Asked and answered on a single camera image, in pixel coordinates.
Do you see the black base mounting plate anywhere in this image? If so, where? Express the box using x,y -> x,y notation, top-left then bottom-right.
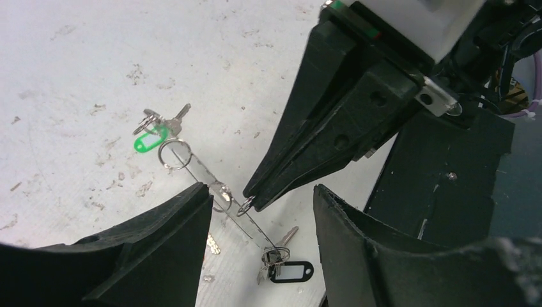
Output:
359,111 -> 514,248

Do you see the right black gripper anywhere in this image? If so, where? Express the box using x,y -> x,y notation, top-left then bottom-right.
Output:
243,1 -> 541,212

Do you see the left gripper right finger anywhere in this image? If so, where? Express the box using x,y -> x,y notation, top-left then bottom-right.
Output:
313,184 -> 541,306

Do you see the green tagged key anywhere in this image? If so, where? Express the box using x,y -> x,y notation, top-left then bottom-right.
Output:
132,104 -> 192,153

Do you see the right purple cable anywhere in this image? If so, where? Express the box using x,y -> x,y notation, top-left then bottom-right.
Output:
504,51 -> 542,120

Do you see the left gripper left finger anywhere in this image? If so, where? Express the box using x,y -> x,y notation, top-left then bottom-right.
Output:
1,182 -> 213,306

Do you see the metal key holder ring plate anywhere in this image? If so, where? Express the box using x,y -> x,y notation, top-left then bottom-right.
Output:
157,135 -> 275,250

